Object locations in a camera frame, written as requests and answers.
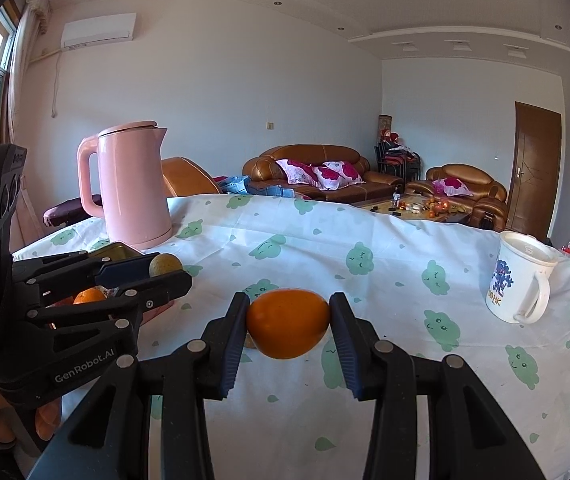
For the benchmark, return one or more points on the tall decorated vase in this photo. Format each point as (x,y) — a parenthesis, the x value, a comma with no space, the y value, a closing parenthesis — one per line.
(385,125)

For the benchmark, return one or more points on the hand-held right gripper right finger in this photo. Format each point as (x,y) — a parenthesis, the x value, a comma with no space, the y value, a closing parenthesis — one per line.
(347,350)

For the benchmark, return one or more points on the brown wooden door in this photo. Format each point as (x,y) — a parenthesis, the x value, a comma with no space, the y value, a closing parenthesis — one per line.
(535,170)

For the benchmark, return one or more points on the small yellow-brown fruit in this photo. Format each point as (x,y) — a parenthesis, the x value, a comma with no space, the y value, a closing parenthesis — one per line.
(167,264)

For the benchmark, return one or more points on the red plush toy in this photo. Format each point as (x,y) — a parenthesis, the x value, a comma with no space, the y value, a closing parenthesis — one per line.
(390,137)

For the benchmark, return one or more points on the pink electric kettle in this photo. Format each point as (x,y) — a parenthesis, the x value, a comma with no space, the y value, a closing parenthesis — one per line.
(130,190)

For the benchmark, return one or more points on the stacked dark chairs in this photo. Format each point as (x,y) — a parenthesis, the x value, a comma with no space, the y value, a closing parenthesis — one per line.
(397,162)

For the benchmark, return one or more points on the brown leather sofa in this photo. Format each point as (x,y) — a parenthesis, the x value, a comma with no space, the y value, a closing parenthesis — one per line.
(310,152)

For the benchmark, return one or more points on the white printed mug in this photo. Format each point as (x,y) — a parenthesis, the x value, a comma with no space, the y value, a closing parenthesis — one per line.
(515,280)

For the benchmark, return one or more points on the white air conditioner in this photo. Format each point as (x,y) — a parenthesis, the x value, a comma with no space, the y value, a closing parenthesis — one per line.
(97,30)

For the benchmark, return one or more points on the floral pink pillow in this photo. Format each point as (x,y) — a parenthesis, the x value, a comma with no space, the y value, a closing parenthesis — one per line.
(451,186)
(340,173)
(297,171)

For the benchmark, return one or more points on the brown leather armchair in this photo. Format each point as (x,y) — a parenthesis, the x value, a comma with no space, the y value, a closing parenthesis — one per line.
(187,177)
(485,185)

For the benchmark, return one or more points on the purple stool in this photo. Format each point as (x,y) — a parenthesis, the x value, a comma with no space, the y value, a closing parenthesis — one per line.
(65,212)

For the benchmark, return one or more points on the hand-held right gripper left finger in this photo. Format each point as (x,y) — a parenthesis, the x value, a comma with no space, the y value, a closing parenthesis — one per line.
(232,350)

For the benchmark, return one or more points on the beige curtain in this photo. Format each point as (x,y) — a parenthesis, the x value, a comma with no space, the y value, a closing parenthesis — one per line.
(25,60)

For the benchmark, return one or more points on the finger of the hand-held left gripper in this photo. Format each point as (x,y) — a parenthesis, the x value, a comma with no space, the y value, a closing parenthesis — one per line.
(160,287)
(125,270)

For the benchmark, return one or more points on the blue denim clothes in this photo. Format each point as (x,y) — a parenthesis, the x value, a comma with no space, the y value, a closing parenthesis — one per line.
(245,185)

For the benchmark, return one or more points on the cloud print tablecloth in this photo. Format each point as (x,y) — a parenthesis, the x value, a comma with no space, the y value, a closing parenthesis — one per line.
(390,240)

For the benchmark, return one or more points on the cluttered coffee table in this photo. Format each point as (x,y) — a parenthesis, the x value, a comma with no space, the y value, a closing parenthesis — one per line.
(415,207)

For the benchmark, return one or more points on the orange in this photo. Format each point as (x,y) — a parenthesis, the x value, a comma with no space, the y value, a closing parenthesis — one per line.
(90,296)
(287,322)

